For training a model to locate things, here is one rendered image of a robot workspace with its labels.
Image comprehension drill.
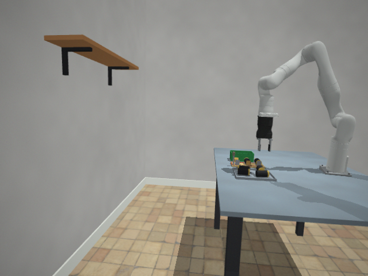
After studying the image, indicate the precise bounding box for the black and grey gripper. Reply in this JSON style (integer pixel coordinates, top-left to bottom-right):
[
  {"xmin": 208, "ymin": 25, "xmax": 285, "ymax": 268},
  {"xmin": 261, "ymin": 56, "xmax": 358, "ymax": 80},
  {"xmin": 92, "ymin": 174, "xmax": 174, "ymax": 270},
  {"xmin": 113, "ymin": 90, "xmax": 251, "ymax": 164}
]
[{"xmin": 256, "ymin": 106, "xmax": 278, "ymax": 152}]

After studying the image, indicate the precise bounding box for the tan battery holder board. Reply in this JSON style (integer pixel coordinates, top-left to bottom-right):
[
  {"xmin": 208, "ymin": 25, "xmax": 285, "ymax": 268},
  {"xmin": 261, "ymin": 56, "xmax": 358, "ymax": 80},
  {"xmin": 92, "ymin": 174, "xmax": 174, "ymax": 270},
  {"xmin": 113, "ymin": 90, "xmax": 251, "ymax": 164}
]
[{"xmin": 231, "ymin": 152, "xmax": 265, "ymax": 168}]

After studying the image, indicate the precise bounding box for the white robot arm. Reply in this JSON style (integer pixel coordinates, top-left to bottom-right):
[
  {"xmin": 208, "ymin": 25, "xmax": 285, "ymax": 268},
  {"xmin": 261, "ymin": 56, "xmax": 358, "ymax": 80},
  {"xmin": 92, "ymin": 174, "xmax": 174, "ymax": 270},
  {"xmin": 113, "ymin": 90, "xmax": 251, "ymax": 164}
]
[{"xmin": 258, "ymin": 41, "xmax": 356, "ymax": 173}]

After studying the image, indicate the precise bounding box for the green open box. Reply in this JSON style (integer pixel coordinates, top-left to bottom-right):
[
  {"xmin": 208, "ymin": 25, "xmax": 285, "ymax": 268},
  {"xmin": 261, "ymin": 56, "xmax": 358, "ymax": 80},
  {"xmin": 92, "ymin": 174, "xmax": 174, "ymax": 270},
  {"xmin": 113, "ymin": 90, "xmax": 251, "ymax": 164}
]
[{"xmin": 230, "ymin": 150, "xmax": 254, "ymax": 163}]

